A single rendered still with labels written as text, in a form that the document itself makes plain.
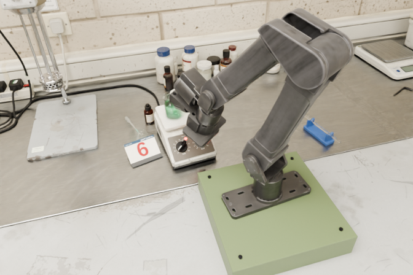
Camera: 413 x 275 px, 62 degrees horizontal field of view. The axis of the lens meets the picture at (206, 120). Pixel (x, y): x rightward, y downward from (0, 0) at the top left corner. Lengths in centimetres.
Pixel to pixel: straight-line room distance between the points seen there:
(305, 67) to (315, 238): 38
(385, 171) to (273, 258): 45
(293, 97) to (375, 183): 48
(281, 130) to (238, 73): 13
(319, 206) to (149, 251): 38
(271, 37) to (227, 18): 91
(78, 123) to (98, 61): 30
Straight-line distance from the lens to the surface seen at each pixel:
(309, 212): 80
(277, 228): 76
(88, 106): 124
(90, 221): 88
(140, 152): 99
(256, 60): 60
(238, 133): 106
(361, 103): 129
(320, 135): 108
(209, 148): 95
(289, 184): 83
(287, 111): 61
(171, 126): 95
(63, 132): 115
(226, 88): 67
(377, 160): 107
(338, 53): 54
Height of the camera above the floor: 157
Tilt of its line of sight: 37 degrees down
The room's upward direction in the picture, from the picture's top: 1 degrees counter-clockwise
